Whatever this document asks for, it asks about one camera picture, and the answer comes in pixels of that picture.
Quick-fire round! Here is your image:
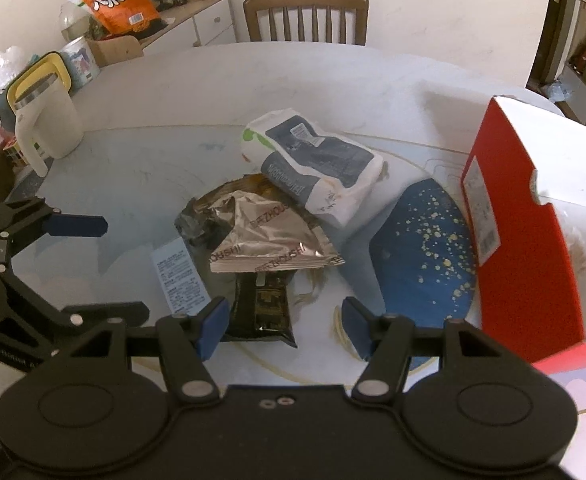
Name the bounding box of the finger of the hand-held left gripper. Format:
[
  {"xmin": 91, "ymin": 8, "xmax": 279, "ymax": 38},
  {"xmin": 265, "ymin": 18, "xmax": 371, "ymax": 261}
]
[
  {"xmin": 0, "ymin": 196, "xmax": 108, "ymax": 271},
  {"xmin": 0, "ymin": 272, "xmax": 150, "ymax": 346}
]

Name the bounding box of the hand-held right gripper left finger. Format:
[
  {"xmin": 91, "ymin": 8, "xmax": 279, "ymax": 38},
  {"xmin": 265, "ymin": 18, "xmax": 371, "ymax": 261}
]
[{"xmin": 66, "ymin": 296, "xmax": 232, "ymax": 407}]

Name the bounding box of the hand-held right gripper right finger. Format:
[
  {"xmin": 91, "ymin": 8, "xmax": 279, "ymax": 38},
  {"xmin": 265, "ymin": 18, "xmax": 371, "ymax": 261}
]
[{"xmin": 342, "ymin": 296, "xmax": 504, "ymax": 407}]

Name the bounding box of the blue white biscuit packet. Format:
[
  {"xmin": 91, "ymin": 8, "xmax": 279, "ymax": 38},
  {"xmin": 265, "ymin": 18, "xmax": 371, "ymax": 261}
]
[{"xmin": 150, "ymin": 239, "xmax": 212, "ymax": 317}]

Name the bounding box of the black foil packet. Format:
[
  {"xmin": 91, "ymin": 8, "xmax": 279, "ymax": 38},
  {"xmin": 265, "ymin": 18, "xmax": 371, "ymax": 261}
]
[{"xmin": 225, "ymin": 270, "xmax": 298, "ymax": 349}]

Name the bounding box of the silver foil bag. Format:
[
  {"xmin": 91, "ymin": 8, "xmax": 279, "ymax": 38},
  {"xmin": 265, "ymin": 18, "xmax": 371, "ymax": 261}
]
[{"xmin": 175, "ymin": 175, "xmax": 347, "ymax": 274}]

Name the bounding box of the white printed tissue pack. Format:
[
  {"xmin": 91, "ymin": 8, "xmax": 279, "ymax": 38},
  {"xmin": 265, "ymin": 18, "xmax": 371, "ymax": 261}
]
[{"xmin": 240, "ymin": 107, "xmax": 385, "ymax": 229}]

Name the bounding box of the red cardboard shoe box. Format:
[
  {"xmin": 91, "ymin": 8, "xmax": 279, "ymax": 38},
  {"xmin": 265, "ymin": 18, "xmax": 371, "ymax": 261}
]
[{"xmin": 460, "ymin": 95, "xmax": 586, "ymax": 379}]

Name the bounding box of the blue speckled pouch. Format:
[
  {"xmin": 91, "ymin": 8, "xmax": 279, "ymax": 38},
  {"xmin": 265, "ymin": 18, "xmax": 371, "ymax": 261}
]
[{"xmin": 368, "ymin": 177, "xmax": 480, "ymax": 377}]

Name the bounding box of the white jug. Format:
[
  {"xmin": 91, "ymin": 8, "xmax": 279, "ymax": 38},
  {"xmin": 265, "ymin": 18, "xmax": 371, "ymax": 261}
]
[{"xmin": 13, "ymin": 72, "xmax": 84, "ymax": 176}]

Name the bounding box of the yellow lidded container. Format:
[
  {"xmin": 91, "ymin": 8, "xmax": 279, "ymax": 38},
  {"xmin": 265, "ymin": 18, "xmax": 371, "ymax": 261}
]
[{"xmin": 5, "ymin": 51, "xmax": 74, "ymax": 111}]

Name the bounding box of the wrapped paper roll pack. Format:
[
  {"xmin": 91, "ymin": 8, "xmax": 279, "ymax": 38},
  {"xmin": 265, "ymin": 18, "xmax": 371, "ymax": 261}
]
[{"xmin": 60, "ymin": 37, "xmax": 102, "ymax": 94}]

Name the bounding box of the clear plastic bag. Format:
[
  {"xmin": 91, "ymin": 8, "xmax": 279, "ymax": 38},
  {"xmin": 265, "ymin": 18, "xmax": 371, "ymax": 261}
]
[{"xmin": 0, "ymin": 44, "xmax": 29, "ymax": 94}]

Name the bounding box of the brown cardboard box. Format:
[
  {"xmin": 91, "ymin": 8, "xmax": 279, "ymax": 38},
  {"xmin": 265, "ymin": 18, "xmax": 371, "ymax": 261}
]
[{"xmin": 88, "ymin": 35, "xmax": 144, "ymax": 66}]

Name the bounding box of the clear plastic bottle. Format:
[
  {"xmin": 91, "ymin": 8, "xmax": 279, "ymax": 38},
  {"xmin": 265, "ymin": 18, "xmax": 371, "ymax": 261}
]
[{"xmin": 60, "ymin": 2, "xmax": 94, "ymax": 44}]

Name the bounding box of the white drawer cabinet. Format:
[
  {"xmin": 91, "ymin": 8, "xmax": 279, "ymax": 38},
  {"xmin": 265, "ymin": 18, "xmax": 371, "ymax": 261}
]
[{"xmin": 138, "ymin": 0, "xmax": 239, "ymax": 56}]

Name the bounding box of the pale plastic bag on floor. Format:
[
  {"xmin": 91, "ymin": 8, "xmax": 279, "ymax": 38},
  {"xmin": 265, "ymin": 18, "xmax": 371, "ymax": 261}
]
[{"xmin": 545, "ymin": 80, "xmax": 574, "ymax": 102}]

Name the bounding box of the wooden chair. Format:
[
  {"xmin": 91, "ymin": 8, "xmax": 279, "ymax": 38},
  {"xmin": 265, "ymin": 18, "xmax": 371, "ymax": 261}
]
[{"xmin": 243, "ymin": 0, "xmax": 370, "ymax": 46}]

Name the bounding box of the dark brown door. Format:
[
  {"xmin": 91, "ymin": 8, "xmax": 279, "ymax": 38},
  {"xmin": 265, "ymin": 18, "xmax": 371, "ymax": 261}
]
[{"xmin": 525, "ymin": 0, "xmax": 582, "ymax": 92}]

